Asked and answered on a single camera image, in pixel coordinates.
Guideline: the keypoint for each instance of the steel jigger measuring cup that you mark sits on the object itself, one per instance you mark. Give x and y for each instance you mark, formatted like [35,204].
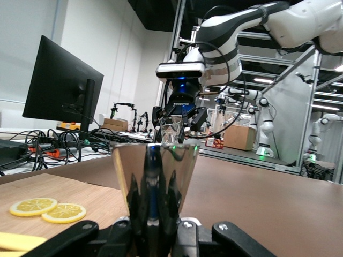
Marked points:
[128,171]

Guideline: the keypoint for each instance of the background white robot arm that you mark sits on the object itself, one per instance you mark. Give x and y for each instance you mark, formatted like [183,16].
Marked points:
[316,134]
[264,125]

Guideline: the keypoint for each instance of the small clear glass cup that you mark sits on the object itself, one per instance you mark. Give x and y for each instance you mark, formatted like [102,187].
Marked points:
[170,131]

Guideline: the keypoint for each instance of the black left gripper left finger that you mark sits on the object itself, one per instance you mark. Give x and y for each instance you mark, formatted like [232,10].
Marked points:
[107,241]

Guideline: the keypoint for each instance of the black computer monitor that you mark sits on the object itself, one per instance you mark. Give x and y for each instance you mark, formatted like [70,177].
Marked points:
[59,85]

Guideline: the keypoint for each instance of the large cardboard box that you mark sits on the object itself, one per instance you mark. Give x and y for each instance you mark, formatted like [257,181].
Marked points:
[239,137]

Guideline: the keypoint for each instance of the black articulated desk stand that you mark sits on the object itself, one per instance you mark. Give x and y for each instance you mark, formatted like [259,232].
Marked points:
[116,107]
[142,120]

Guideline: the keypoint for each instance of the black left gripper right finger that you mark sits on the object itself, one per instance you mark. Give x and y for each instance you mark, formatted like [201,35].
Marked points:
[214,243]

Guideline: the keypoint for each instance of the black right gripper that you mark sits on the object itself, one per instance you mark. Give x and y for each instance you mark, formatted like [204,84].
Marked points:
[182,96]

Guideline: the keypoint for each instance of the aluminium profile frame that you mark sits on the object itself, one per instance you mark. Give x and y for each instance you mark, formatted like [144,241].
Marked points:
[316,93]

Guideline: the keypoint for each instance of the small cardboard box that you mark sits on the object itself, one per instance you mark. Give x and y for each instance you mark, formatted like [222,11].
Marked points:
[115,124]

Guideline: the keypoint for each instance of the lemon slice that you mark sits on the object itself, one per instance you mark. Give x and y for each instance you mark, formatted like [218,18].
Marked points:
[32,206]
[65,213]

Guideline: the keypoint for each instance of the yellow plastic fork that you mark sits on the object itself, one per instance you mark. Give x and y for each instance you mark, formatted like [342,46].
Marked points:
[24,239]

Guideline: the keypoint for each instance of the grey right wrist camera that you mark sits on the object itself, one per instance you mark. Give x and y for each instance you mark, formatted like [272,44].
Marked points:
[179,70]

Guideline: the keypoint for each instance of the orange patterned box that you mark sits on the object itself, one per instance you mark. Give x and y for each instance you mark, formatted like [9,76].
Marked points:
[214,143]

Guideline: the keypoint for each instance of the wooden cutting board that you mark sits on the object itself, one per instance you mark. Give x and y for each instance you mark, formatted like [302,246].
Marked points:
[88,195]

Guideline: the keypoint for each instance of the brown table cover sheet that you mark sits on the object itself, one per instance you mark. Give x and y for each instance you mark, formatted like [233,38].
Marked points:
[254,200]

